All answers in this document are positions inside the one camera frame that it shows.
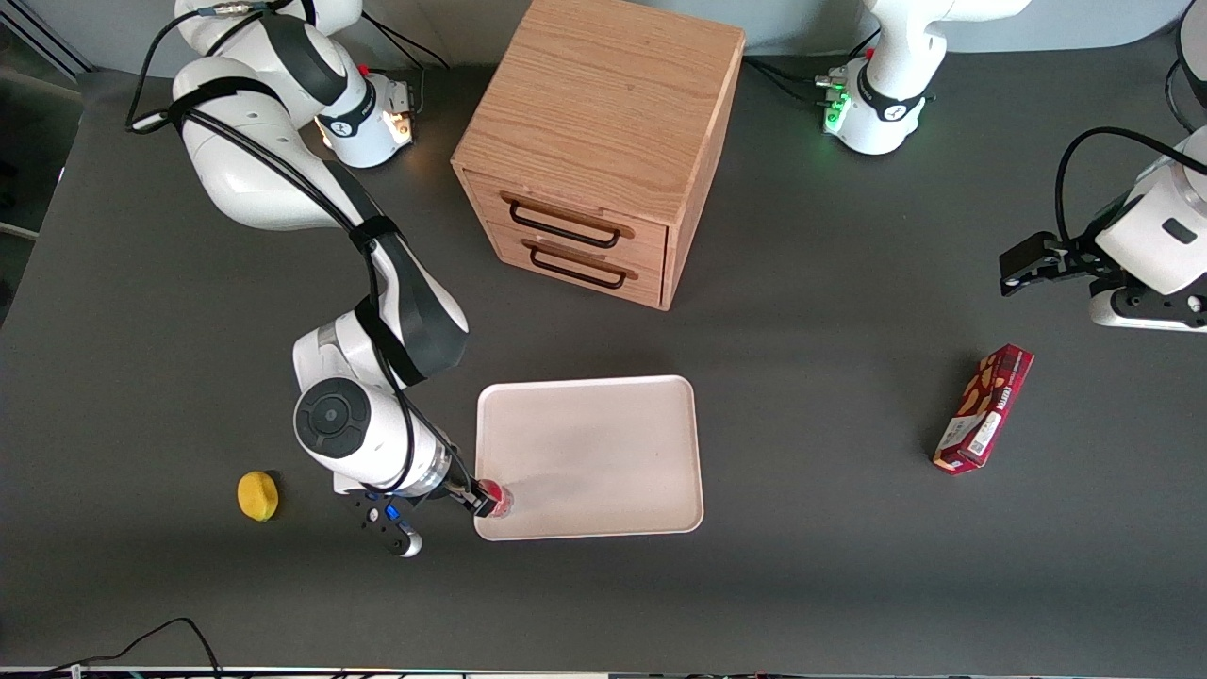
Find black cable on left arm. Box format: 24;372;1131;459
1055;126;1207;248

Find black cables at arm base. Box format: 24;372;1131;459
744;28;882;107
360;11;452;116

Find wooden drawer black handle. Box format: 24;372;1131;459
486;223;668;308
462;170;670;277

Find black cable at table edge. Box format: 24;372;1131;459
41;618;223;679

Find red cookie box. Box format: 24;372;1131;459
932;344;1036;476

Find yellow lemon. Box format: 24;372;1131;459
237;471;281;523

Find cream rectangular tray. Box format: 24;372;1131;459
473;375;706;543

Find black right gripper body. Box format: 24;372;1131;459
436;451;479;506

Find black cables at right arm base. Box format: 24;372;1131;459
360;11;452;116

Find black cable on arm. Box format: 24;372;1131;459
1055;126;1207;248
126;0;472;495

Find metal frame bar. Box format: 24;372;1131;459
0;17;97;80

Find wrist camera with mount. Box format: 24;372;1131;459
1088;277;1207;334
338;481;424;558

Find wooden drawer cabinet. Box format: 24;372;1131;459
451;0;747;313

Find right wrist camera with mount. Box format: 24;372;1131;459
338;481;424;558

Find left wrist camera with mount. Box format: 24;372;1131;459
1088;277;1207;334

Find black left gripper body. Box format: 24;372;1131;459
1056;232;1129;284

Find grey round fixture with cable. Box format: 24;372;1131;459
1164;0;1207;133

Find black cables at left arm base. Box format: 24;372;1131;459
744;28;882;107

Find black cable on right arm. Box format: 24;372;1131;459
126;0;472;495

